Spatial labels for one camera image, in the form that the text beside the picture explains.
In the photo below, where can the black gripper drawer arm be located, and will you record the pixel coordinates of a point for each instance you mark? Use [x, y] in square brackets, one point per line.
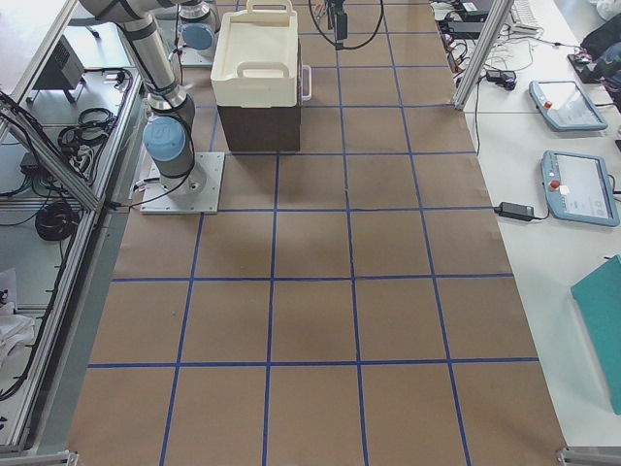
[332, 15]

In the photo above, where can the light wooden drawer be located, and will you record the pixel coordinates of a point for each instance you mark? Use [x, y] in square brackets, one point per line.
[306, 82]

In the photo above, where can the cream plastic tray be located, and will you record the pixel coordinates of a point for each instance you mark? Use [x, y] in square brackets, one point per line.
[256, 59]

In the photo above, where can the upper blue teach pendant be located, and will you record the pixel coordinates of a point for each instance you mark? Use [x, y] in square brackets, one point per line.
[566, 107]

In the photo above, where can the blue teach pendant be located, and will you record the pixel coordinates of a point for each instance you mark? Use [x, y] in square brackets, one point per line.
[577, 188]
[566, 107]

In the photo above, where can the black power adapter brick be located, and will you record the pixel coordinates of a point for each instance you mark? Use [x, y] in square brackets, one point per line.
[515, 211]

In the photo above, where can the grey control box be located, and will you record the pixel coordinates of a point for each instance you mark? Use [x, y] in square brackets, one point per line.
[63, 71]

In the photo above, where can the lower blue teach pendant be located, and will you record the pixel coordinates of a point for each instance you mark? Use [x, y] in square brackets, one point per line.
[577, 188]

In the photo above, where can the teal box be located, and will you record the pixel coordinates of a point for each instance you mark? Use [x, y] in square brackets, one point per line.
[598, 298]

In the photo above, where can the white crumpled cloth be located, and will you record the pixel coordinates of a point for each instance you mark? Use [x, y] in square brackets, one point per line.
[17, 331]

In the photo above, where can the aluminium frame post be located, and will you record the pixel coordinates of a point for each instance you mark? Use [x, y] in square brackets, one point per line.
[489, 33]

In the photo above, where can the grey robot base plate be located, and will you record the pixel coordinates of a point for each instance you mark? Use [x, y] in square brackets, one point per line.
[199, 193]

